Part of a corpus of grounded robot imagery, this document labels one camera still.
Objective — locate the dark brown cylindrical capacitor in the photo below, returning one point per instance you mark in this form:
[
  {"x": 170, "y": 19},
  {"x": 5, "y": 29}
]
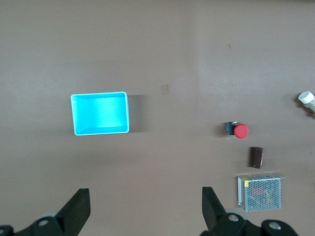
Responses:
[{"x": 256, "y": 157}]

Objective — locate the metal mesh power supply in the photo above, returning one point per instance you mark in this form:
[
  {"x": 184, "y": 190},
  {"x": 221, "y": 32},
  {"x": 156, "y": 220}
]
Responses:
[{"x": 261, "y": 194}]

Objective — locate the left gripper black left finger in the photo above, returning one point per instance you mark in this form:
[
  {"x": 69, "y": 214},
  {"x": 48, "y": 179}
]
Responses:
[{"x": 73, "y": 211}]

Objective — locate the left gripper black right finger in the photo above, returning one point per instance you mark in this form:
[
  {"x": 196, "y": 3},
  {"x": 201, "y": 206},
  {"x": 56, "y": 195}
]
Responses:
[{"x": 216, "y": 216}]

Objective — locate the metal fitting white caps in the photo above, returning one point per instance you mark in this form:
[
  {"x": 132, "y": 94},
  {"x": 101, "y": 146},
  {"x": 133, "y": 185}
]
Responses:
[{"x": 306, "y": 98}]

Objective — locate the red push button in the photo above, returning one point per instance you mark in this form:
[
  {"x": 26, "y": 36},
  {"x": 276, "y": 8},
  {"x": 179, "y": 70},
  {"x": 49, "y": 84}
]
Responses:
[{"x": 240, "y": 130}]

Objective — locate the blue plastic bin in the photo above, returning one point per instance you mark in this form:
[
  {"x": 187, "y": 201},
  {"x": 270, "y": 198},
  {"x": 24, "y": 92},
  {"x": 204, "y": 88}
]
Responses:
[{"x": 98, "y": 113}]

